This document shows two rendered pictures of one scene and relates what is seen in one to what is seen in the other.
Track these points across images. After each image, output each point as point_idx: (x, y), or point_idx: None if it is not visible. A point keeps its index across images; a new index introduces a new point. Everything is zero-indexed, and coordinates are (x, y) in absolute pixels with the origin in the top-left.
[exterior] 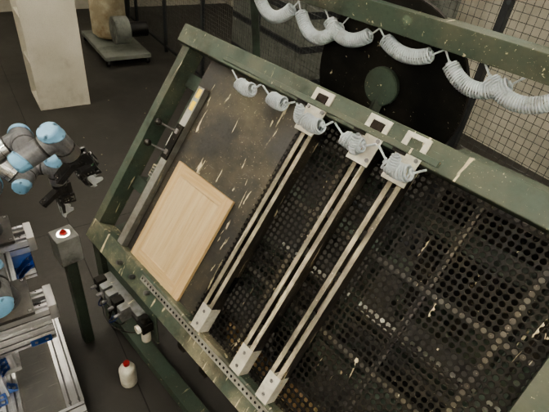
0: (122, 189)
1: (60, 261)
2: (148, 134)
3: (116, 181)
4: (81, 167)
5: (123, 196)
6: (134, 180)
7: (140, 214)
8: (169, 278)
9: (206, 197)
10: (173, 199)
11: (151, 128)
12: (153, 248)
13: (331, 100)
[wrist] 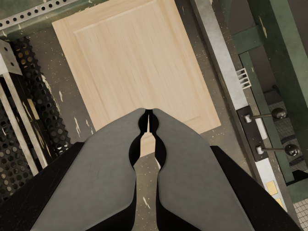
0: (264, 9)
1: None
2: (299, 98)
3: (281, 8)
4: None
5: (255, 4)
6: (263, 33)
7: (201, 24)
8: (86, 27)
9: (144, 136)
10: (179, 88)
11: (302, 108)
12: (143, 21)
13: None
